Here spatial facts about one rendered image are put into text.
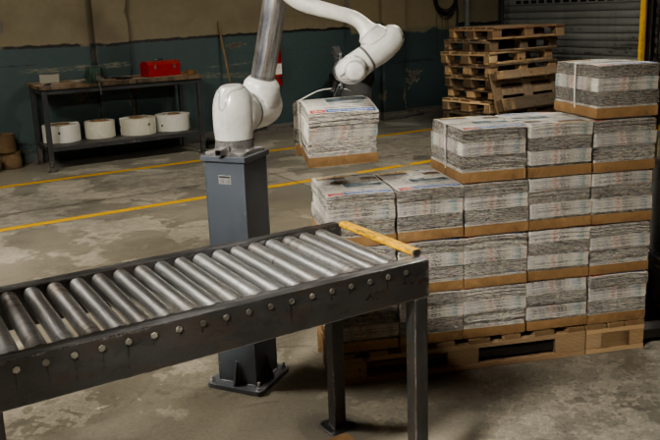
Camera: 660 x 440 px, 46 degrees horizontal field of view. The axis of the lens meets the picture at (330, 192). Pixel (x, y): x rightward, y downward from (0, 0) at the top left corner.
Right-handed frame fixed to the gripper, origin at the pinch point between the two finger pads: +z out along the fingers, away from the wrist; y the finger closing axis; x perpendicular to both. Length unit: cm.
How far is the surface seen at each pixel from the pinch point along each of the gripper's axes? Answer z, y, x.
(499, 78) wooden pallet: 538, 9, 307
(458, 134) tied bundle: -14, 27, 49
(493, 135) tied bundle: -19, 28, 62
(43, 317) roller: -111, 62, -102
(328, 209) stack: -17, 55, -7
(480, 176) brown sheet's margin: -18, 45, 57
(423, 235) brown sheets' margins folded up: -16, 68, 33
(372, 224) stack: -16, 62, 11
